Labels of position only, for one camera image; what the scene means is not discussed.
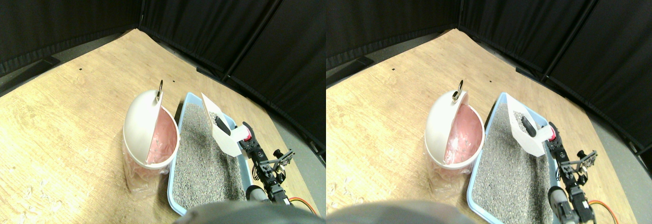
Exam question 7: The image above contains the white scoop with red handle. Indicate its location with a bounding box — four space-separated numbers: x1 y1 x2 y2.
505 93 557 157
201 93 252 157

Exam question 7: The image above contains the blue litter tray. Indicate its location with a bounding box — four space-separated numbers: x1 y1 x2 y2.
167 92 255 215
466 92 557 224

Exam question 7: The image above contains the black curtain stand foot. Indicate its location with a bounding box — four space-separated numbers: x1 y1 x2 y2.
516 67 544 80
0 56 62 83
196 66 226 80
326 56 373 75

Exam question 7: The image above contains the white bin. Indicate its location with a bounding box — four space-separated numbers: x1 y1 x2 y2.
122 80 180 191
424 80 484 184

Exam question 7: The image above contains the orange wire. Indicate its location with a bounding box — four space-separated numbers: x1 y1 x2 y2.
285 197 317 215
588 199 620 224

